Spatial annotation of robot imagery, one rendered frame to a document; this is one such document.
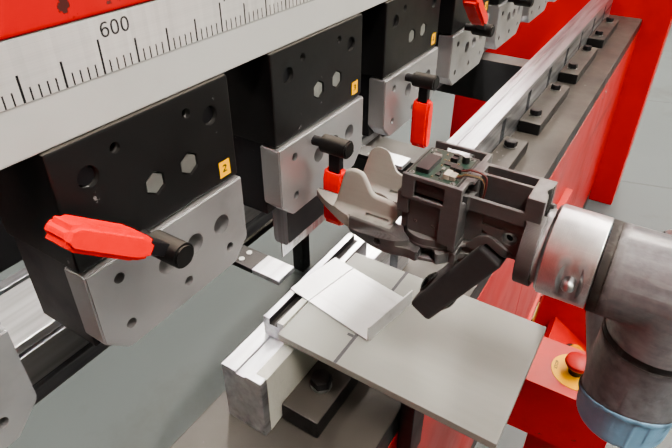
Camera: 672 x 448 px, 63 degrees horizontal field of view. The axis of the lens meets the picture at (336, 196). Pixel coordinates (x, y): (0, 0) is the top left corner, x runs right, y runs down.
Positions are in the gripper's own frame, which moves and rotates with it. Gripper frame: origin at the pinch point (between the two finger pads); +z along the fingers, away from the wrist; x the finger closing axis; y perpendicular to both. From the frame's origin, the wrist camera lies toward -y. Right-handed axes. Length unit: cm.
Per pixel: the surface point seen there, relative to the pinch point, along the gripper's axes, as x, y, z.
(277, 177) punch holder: 5.5, 4.0, 2.8
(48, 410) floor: -4, -119, 108
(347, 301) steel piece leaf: -4.3, -18.3, 1.0
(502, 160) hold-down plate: -68, -28, 1
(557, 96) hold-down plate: -110, -28, -1
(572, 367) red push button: -28, -38, -25
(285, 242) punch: 0.5, -8.2, 6.4
